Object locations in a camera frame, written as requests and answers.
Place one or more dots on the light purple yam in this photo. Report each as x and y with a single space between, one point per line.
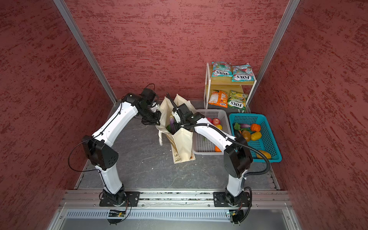
245 125

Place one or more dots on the purple eggplant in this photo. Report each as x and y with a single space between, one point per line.
172 126

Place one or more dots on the teal plastic vegetable basket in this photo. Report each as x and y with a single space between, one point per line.
267 142

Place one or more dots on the white plastic fruit basket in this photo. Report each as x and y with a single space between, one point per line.
207 139

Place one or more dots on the teal fox's candy bag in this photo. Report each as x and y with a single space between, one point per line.
221 69
242 73

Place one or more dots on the yellow bell pepper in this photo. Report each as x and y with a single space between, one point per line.
256 136

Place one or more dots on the aluminium rail frame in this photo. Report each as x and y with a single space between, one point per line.
193 204

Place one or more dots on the yellow potato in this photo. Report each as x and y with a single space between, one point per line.
266 154

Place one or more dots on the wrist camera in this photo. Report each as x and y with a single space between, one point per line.
185 110
149 95

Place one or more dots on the brown kiwi potato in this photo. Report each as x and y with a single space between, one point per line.
246 135

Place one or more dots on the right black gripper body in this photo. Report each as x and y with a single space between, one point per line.
181 123

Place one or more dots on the white wooden two-tier shelf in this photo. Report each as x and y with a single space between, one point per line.
225 84

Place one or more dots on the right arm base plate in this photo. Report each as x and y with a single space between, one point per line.
225 199

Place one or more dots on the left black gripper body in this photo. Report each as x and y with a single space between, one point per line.
149 117

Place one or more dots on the orange bell pepper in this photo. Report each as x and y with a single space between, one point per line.
255 128

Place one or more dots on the cream floral tote bag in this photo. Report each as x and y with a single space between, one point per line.
181 141

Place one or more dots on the green Fox's candy bag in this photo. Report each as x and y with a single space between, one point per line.
237 100

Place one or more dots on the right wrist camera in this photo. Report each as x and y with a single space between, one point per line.
185 110

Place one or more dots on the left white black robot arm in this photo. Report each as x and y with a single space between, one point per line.
99 146

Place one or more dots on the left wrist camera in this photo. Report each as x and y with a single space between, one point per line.
149 95

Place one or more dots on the orange snack bag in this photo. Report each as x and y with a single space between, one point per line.
218 98

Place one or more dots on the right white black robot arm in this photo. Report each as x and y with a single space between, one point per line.
237 159

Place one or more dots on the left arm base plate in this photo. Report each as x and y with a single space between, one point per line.
121 199

